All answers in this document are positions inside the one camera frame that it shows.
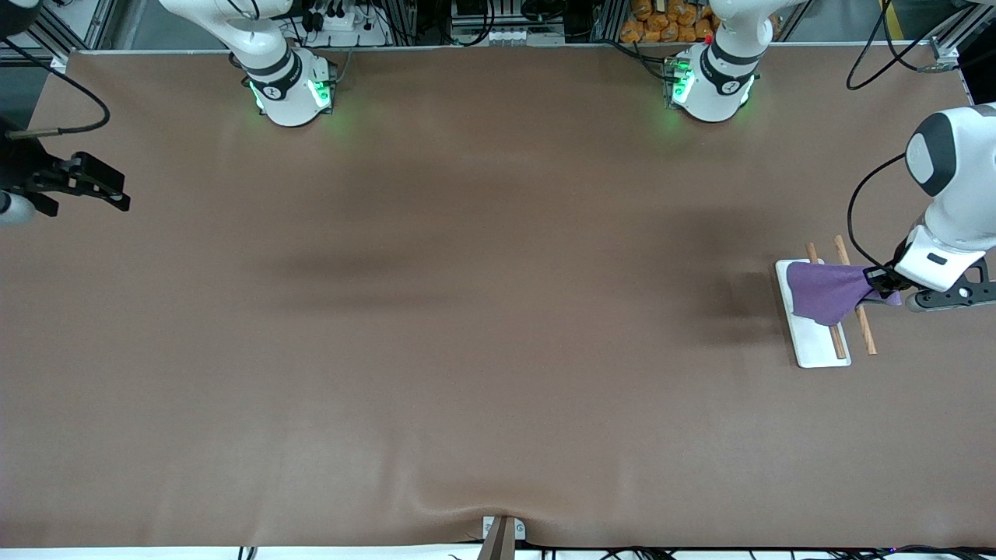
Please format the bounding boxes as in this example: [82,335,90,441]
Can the purple cloth towel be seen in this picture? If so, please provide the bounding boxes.
[786,261,903,327]

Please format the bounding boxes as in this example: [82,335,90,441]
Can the white towel rack wooden rods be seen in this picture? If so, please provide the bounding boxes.
[775,235,878,369]

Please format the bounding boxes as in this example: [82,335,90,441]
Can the white power strip black plugs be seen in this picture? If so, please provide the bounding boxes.
[300,0,390,47]

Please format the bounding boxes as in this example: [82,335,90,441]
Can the orange snack packets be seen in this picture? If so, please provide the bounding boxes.
[620,0,721,44]

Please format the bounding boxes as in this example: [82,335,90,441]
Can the brown table cover mat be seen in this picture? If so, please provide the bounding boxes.
[0,43,996,549]

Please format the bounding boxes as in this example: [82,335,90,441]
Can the grey electronics box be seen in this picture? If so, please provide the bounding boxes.
[451,0,569,46]

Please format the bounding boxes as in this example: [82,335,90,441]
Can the brown flat bar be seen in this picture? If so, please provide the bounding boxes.
[476,516,517,560]

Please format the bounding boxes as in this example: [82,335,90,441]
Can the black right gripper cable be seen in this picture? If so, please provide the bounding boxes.
[0,37,111,141]

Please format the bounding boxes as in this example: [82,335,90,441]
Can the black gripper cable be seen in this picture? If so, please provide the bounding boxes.
[846,0,962,270]
[0,37,111,141]

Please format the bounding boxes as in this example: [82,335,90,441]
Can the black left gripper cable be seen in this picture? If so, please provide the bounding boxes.
[846,0,962,270]

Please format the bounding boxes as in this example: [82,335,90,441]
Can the aluminium frame profile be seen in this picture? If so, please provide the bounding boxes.
[930,0,996,65]
[0,0,117,75]

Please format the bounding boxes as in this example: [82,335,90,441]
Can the grey metal table bracket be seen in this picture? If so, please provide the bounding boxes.
[482,515,527,542]

